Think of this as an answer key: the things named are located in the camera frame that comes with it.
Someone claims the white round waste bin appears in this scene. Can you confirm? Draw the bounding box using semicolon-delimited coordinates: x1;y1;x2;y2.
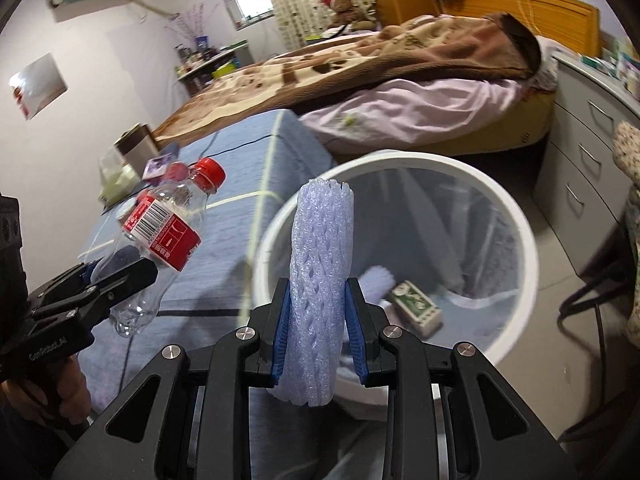
248;150;538;408

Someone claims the wooden bed headboard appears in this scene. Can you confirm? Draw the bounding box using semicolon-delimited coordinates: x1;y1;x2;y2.
440;0;601;58

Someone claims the tissue pack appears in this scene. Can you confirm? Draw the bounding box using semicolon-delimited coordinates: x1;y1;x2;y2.
97;152;142;206

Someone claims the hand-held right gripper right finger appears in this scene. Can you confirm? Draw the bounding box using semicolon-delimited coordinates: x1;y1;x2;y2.
344;277;566;480

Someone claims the row of bottles on desk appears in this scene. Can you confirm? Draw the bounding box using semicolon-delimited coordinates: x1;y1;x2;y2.
174;42;226;73

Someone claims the person's left hand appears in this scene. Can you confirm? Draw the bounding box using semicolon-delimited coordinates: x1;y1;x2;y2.
55;355;93;428

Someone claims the steel thermos mug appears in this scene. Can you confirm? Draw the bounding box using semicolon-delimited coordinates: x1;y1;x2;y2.
112;122;161;176

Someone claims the small beige barcode box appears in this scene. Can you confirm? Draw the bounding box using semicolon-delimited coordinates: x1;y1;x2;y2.
390;281;443;338

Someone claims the silver wall sheet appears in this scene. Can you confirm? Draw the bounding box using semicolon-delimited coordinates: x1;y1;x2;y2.
9;52;68;121

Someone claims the side desk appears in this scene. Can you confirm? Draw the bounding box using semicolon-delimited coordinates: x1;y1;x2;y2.
175;42;251;98

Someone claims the red drink can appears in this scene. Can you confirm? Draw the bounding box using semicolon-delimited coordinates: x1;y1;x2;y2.
165;161;193;183

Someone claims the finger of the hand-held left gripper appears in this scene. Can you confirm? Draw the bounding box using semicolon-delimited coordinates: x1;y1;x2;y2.
27;260;98;311
37;258;160;328

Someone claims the purple foam net sleeve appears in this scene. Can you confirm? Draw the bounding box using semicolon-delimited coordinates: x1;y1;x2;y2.
357;265;396;306
272;176;356;408

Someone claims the black chair frame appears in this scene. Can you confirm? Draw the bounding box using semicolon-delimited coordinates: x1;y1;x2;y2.
557;220;640;448

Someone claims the patterned curtain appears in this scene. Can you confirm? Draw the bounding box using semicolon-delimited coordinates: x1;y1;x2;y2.
252;0;378;53

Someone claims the wall pipe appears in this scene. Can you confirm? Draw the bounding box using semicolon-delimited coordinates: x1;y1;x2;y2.
122;0;181;17

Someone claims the small purple drink carton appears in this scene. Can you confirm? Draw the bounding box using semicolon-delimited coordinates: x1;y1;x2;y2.
141;144;181;181

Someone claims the grey drawer cabinet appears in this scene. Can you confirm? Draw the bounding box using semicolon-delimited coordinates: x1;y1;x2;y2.
532;52;640;278

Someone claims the small window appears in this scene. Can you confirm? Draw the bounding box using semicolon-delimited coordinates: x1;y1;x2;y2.
222;0;276;26

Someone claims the vase with branches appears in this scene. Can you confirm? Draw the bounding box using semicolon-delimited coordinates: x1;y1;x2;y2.
162;0;221;53

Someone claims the clear plastic bottle red label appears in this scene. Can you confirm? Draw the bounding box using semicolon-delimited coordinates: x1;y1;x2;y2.
92;157;227;337

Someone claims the floral padded cloth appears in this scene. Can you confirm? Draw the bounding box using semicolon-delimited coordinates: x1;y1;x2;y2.
612;120;640;351

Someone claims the teddy bear with red hat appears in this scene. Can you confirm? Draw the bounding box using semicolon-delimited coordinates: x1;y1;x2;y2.
322;0;381;31

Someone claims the brown printed blanket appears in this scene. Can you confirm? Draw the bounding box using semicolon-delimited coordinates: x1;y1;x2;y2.
150;12;543;148

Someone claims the pink bed sheet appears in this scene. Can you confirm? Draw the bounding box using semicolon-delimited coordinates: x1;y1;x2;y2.
297;42;561;156

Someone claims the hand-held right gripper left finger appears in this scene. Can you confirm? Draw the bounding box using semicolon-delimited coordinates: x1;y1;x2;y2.
50;277;296;480

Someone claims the group of medicine boxes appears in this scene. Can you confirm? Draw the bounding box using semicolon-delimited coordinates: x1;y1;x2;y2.
580;37;640;96

